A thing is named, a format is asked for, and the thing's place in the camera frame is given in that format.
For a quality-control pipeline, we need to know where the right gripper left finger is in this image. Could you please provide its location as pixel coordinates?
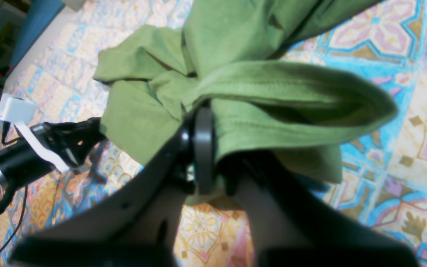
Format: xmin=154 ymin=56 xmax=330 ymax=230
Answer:
xmin=10 ymin=107 xmax=215 ymax=267

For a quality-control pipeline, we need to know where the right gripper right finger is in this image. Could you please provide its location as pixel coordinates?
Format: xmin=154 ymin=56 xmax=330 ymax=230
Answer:
xmin=224 ymin=152 xmax=419 ymax=267

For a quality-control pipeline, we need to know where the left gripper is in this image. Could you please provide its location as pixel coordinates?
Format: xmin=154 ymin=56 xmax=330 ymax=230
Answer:
xmin=32 ymin=117 xmax=106 ymax=170

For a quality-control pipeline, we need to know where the green t-shirt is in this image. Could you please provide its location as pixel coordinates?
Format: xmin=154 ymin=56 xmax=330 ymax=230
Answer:
xmin=93 ymin=0 xmax=398 ymax=204

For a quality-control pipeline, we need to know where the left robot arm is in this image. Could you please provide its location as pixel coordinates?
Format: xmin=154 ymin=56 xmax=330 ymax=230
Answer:
xmin=0 ymin=117 xmax=106 ymax=214

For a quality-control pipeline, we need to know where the patterned tile tablecloth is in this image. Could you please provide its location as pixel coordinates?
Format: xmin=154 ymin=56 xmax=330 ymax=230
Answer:
xmin=0 ymin=0 xmax=427 ymax=267

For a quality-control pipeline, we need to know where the blue table background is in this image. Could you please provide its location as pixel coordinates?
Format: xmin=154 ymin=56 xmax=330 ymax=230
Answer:
xmin=10 ymin=0 xmax=65 ymax=68

